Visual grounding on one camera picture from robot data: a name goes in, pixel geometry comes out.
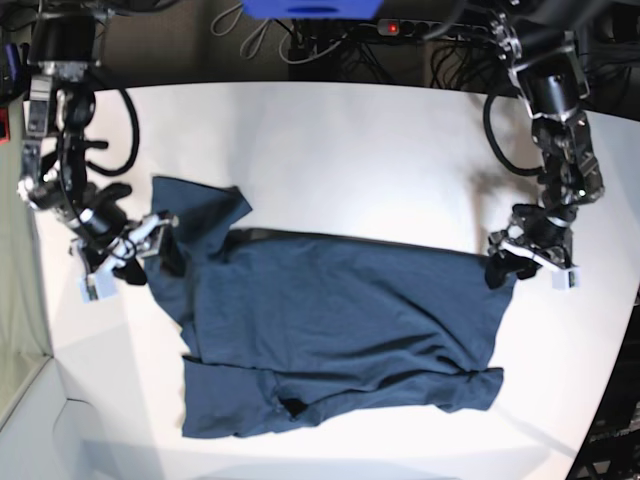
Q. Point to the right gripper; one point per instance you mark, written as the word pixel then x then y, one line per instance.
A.
pixel 108 241

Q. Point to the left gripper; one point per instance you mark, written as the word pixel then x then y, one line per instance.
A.
pixel 535 237

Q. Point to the dark blue t-shirt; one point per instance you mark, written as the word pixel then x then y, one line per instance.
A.
pixel 289 331

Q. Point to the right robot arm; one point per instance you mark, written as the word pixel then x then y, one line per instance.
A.
pixel 55 173

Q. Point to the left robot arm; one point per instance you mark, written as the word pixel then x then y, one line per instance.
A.
pixel 537 45

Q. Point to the red black device at edge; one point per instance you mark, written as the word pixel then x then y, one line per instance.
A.
pixel 4 126

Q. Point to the black power strip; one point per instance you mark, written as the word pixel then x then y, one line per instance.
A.
pixel 425 30

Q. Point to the blue box overhead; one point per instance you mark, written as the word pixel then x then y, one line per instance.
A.
pixel 312 9

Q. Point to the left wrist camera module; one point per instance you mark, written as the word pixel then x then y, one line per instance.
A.
pixel 566 279

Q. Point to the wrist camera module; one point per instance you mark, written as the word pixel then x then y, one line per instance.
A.
pixel 566 279
pixel 97 286

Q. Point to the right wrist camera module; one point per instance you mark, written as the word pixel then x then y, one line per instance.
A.
pixel 97 286

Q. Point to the blue tool handle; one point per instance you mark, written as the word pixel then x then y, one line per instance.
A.
pixel 14 61

